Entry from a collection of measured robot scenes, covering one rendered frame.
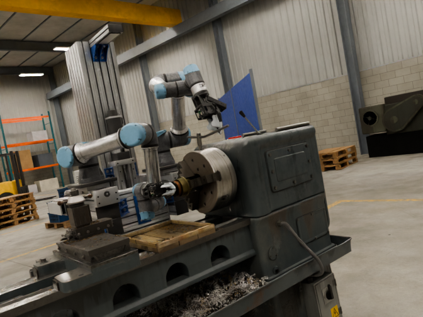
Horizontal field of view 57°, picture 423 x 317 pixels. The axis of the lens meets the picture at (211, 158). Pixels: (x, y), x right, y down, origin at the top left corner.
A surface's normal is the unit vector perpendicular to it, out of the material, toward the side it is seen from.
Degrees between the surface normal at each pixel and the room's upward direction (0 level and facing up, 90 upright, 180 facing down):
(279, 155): 90
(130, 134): 89
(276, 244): 90
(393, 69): 90
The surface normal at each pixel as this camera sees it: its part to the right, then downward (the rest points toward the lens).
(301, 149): 0.61, -0.07
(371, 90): -0.69, 0.17
